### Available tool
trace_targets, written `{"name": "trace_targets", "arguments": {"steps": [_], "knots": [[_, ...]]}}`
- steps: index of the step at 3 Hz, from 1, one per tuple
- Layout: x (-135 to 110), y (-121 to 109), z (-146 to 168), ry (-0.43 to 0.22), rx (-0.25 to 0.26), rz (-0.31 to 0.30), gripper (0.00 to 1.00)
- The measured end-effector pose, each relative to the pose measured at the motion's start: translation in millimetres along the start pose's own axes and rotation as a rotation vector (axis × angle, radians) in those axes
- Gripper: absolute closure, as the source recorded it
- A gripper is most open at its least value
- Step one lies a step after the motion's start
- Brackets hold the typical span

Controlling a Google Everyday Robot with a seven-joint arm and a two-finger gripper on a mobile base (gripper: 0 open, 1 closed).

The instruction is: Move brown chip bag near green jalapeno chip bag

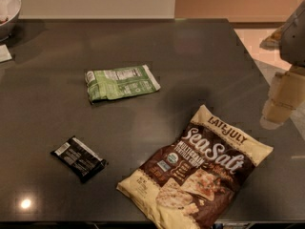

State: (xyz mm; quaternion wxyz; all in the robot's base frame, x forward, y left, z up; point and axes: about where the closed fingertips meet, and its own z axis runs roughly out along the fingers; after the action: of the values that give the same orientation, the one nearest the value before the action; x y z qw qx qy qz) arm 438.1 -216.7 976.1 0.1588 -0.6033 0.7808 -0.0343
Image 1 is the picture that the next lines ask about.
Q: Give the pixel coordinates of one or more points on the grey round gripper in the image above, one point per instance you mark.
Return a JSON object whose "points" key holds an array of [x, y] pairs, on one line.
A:
{"points": [[294, 38]]}

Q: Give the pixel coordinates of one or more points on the brown sea salt chip bag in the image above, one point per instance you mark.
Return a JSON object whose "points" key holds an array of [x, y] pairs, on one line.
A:
{"points": [[190, 183]]}

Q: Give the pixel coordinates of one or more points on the small black snack packet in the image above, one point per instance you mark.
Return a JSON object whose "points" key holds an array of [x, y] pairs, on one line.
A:
{"points": [[81, 159]]}

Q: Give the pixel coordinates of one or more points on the white paper card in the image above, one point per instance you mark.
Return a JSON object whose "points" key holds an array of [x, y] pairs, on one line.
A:
{"points": [[4, 54]]}

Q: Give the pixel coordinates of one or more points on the green jalapeno chip bag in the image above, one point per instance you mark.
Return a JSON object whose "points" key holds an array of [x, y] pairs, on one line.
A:
{"points": [[120, 83]]}

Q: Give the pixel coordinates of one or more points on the silver metal bowl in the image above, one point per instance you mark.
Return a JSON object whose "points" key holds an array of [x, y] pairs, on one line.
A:
{"points": [[9, 13]]}

